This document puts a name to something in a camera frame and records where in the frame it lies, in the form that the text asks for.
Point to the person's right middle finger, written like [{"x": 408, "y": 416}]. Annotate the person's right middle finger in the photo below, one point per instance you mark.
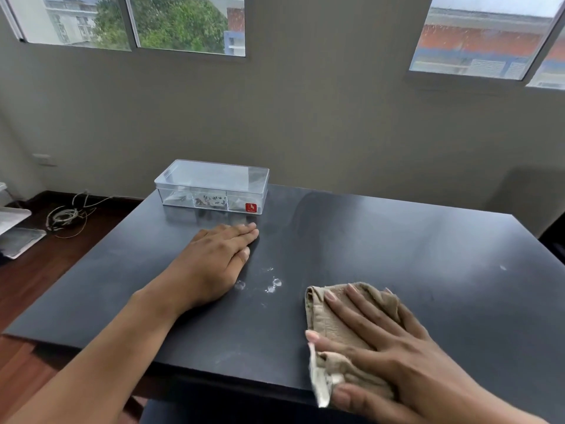
[{"x": 348, "y": 314}]

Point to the grey flat pad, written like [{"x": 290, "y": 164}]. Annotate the grey flat pad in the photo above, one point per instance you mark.
[{"x": 22, "y": 242}]

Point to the person's left forearm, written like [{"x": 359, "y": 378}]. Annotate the person's left forearm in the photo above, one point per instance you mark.
[{"x": 97, "y": 366}]

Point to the person's left hand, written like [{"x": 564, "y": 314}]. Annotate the person's left hand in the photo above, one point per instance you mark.
[{"x": 207, "y": 264}]

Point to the person's right little finger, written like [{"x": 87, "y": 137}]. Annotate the person's right little finger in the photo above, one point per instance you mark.
[{"x": 404, "y": 306}]

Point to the person's right hand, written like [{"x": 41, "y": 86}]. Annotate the person's right hand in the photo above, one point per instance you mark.
[{"x": 410, "y": 366}]

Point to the small printed paper card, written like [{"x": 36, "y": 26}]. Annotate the small printed paper card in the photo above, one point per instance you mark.
[{"x": 210, "y": 201}]

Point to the wide sliding window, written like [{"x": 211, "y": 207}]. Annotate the wide sliding window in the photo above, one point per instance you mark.
[{"x": 132, "y": 21}]

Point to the person's right thumb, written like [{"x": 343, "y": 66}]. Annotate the person's right thumb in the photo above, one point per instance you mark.
[{"x": 359, "y": 397}]

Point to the angled corner window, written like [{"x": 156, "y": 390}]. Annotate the angled corner window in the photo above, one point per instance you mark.
[{"x": 481, "y": 39}]

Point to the green tree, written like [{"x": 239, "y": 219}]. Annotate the green tree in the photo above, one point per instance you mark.
[{"x": 172, "y": 21}]

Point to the person's left thumb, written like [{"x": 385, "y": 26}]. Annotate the person's left thumb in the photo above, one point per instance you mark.
[{"x": 242, "y": 258}]

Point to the person's right forearm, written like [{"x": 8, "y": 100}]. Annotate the person's right forearm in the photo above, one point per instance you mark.
[{"x": 498, "y": 410}]

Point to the beige cleaning cloth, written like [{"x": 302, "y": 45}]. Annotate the beige cleaning cloth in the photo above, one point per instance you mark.
[{"x": 335, "y": 320}]

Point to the clear plastic lidded box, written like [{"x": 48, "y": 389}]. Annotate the clear plastic lidded box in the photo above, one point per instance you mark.
[{"x": 212, "y": 176}]

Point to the white plastic tray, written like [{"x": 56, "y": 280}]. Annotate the white plastic tray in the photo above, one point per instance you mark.
[{"x": 13, "y": 218}]

